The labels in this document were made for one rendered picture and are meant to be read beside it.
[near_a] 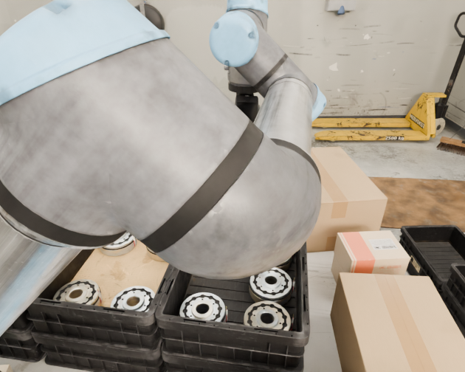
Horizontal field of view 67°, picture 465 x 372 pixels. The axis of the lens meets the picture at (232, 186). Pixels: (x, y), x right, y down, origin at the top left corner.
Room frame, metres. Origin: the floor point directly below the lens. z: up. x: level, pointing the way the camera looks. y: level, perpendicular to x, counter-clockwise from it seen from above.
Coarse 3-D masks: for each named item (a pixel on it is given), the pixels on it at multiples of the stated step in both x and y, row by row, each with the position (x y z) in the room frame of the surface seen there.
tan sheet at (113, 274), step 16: (96, 256) 0.74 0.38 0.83; (112, 256) 0.74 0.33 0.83; (128, 256) 0.74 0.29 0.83; (144, 256) 0.74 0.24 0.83; (80, 272) 0.68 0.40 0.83; (96, 272) 0.68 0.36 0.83; (112, 272) 0.68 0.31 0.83; (128, 272) 0.68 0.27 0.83; (144, 272) 0.68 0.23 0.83; (160, 272) 0.68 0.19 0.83; (112, 288) 0.62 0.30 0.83
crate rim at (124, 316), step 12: (168, 264) 0.60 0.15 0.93; (168, 276) 0.56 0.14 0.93; (36, 300) 0.49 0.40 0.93; (48, 300) 0.50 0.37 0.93; (60, 300) 0.50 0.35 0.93; (156, 300) 0.49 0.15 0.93; (48, 312) 0.48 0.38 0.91; (60, 312) 0.48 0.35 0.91; (72, 312) 0.48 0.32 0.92; (84, 312) 0.47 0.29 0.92; (96, 312) 0.47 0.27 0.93; (108, 312) 0.47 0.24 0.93; (120, 312) 0.47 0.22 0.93; (132, 312) 0.47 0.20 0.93; (144, 312) 0.47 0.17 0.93; (132, 324) 0.46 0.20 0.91; (144, 324) 0.45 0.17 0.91
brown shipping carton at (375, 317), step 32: (352, 288) 0.59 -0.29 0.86; (384, 288) 0.59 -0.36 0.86; (416, 288) 0.59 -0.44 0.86; (352, 320) 0.50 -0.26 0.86; (384, 320) 0.50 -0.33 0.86; (416, 320) 0.50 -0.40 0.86; (448, 320) 0.50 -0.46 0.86; (352, 352) 0.46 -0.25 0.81; (384, 352) 0.43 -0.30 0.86; (416, 352) 0.43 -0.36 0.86; (448, 352) 0.43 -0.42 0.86
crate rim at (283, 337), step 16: (304, 256) 0.63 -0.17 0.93; (176, 272) 0.57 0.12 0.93; (304, 272) 0.57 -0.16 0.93; (304, 288) 0.53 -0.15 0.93; (160, 304) 0.49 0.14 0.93; (304, 304) 0.50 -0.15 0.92; (160, 320) 0.45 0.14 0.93; (176, 320) 0.45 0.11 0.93; (192, 320) 0.45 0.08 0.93; (208, 320) 0.45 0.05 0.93; (304, 320) 0.45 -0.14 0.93; (224, 336) 0.43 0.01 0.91; (240, 336) 0.42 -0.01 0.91; (256, 336) 0.42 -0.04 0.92; (272, 336) 0.41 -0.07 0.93; (288, 336) 0.41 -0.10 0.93; (304, 336) 0.41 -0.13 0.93
